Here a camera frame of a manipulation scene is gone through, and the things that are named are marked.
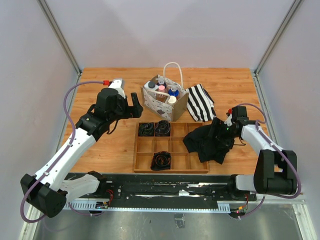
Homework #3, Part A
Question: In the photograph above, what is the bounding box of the clear bottle pink cap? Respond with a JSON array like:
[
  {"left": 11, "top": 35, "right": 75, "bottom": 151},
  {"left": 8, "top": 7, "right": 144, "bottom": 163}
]
[{"left": 156, "top": 85, "right": 167, "bottom": 103}]

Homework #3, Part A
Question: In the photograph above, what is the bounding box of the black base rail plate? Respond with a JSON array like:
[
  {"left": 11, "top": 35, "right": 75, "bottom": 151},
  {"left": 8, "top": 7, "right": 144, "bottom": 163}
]
[{"left": 77, "top": 173, "right": 258, "bottom": 208}]

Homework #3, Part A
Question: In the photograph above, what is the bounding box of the white bottle black cap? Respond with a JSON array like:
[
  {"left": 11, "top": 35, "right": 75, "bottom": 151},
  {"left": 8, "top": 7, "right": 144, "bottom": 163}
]
[{"left": 144, "top": 81, "right": 159, "bottom": 91}]

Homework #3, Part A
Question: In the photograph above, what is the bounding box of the white round cap bottle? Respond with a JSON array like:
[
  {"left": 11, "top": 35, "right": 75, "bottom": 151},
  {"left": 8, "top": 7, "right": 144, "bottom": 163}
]
[{"left": 166, "top": 95, "right": 177, "bottom": 106}]

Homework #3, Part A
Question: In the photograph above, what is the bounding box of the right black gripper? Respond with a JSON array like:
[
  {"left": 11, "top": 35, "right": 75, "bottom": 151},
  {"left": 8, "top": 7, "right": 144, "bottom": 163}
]
[{"left": 204, "top": 117, "right": 239, "bottom": 150}]

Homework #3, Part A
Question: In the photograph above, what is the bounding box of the rolled dark belt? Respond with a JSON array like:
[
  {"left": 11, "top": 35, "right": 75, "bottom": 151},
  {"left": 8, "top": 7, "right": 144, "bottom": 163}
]
[
  {"left": 154, "top": 120, "right": 171, "bottom": 137},
  {"left": 138, "top": 122, "right": 154, "bottom": 137}
]

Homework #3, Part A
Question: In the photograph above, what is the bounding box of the rolled black orange belt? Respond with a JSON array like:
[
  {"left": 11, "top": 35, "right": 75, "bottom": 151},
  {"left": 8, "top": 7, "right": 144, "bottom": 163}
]
[{"left": 150, "top": 151, "right": 172, "bottom": 171}]

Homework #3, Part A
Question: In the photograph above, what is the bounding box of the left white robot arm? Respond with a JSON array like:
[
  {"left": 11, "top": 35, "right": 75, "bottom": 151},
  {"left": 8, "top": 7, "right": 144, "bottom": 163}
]
[{"left": 20, "top": 87, "right": 143, "bottom": 218}]

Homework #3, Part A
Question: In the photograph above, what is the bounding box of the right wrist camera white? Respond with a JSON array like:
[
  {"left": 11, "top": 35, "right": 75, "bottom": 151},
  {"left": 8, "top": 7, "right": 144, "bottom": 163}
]
[{"left": 224, "top": 113, "right": 234, "bottom": 127}]

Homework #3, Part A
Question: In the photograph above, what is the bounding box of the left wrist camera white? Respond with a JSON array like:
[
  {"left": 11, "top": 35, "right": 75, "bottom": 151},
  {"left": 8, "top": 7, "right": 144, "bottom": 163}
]
[{"left": 108, "top": 78, "right": 126, "bottom": 99}]

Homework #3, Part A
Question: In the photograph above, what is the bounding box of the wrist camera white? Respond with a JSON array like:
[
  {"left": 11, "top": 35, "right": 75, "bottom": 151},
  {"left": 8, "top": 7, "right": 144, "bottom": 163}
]
[
  {"left": 224, "top": 113, "right": 234, "bottom": 127},
  {"left": 108, "top": 78, "right": 126, "bottom": 99}
]

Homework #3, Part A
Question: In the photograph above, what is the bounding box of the black white striped cloth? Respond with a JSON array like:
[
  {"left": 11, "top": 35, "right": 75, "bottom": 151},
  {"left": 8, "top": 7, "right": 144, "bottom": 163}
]
[{"left": 186, "top": 84, "right": 216, "bottom": 122}]

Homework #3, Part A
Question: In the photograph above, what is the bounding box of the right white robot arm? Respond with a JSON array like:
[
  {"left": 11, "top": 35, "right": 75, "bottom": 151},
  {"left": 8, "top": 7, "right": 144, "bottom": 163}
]
[{"left": 208, "top": 103, "right": 302, "bottom": 200}]

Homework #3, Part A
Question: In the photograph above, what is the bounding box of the rolled dark belt top left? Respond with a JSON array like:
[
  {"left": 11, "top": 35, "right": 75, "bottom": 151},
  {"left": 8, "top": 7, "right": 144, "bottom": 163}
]
[{"left": 138, "top": 122, "right": 154, "bottom": 137}]

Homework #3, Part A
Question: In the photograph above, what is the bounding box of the wooden compartment tray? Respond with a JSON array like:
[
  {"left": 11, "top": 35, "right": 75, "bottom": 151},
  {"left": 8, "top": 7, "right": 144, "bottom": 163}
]
[{"left": 133, "top": 122, "right": 210, "bottom": 174}]

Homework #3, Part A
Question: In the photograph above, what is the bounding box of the blue pump bottle orange base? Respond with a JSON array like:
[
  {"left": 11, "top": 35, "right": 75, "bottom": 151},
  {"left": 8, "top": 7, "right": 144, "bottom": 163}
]
[{"left": 168, "top": 85, "right": 180, "bottom": 99}]

